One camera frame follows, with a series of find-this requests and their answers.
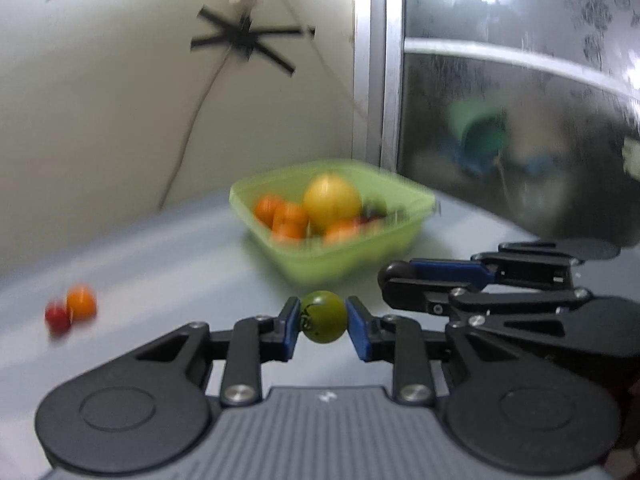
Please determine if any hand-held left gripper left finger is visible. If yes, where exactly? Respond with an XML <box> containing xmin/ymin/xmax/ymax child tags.
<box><xmin>135</xmin><ymin>296</ymin><xmax>302</xmax><ymax>407</ymax></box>

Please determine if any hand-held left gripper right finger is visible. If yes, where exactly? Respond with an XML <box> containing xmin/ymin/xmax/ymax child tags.
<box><xmin>346</xmin><ymin>296</ymin><xmax>523</xmax><ymax>407</ymax></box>

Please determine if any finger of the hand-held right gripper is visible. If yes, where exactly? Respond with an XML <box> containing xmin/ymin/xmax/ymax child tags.
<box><xmin>409</xmin><ymin>241</ymin><xmax>586</xmax><ymax>291</ymax></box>
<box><xmin>381</xmin><ymin>277</ymin><xmax>593</xmax><ymax>343</ymax></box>

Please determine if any green tomato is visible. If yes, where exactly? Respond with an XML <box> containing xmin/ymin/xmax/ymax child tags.
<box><xmin>299</xmin><ymin>290</ymin><xmax>349</xmax><ymax>345</ymax></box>

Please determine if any light green plastic basket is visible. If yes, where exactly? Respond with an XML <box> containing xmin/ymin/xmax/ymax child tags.
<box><xmin>229</xmin><ymin>158</ymin><xmax>437</xmax><ymax>287</ymax></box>

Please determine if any orange tangerine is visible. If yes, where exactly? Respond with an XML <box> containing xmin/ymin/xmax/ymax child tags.
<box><xmin>66</xmin><ymin>285</ymin><xmax>98</xmax><ymax>322</ymax></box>
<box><xmin>254</xmin><ymin>195</ymin><xmax>283</xmax><ymax>227</ymax></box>
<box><xmin>274</xmin><ymin>202</ymin><xmax>309</xmax><ymax>228</ymax></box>
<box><xmin>271</xmin><ymin>224</ymin><xmax>306</xmax><ymax>246</ymax></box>
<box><xmin>323</xmin><ymin>220</ymin><xmax>362</xmax><ymax>246</ymax></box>

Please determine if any small red tomato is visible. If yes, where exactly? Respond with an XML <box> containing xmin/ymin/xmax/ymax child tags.
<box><xmin>45</xmin><ymin>301</ymin><xmax>72</xmax><ymax>335</ymax></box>

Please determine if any yellow lemon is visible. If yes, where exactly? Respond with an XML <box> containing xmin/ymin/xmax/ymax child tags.
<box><xmin>303</xmin><ymin>173</ymin><xmax>363</xmax><ymax>235</ymax></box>

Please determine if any green bucket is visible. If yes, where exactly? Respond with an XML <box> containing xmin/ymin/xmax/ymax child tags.
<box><xmin>447</xmin><ymin>100</ymin><xmax>508</xmax><ymax>161</ymax></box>

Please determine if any black tape cross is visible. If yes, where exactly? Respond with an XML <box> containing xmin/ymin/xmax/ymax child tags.
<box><xmin>190</xmin><ymin>5</ymin><xmax>317</xmax><ymax>77</ymax></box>

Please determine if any dark wall cable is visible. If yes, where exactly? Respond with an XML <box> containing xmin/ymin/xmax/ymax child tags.
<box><xmin>157</xmin><ymin>50</ymin><xmax>233</xmax><ymax>212</ymax></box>

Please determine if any metal window frame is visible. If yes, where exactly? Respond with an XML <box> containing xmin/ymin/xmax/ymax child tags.
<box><xmin>351</xmin><ymin>0</ymin><xmax>640</xmax><ymax>171</ymax></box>

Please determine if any thin white cable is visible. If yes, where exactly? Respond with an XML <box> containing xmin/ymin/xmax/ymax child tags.
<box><xmin>272</xmin><ymin>0</ymin><xmax>368</xmax><ymax>116</ymax></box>

